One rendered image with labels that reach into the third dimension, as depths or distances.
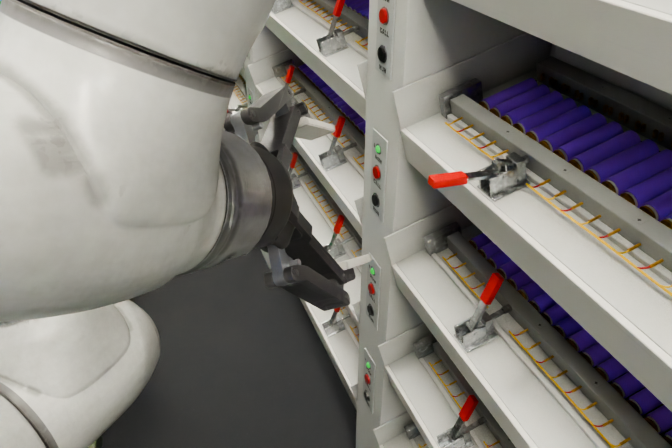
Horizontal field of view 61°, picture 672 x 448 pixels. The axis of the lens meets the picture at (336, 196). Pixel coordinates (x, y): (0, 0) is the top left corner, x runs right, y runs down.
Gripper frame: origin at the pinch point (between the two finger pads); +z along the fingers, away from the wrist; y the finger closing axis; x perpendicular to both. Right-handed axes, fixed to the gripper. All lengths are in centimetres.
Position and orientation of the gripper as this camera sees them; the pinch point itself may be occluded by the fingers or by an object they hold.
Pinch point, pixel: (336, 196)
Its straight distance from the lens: 56.7
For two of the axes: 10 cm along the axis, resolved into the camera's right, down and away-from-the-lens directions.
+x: 8.8, -2.9, -3.7
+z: 3.8, -0.1, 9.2
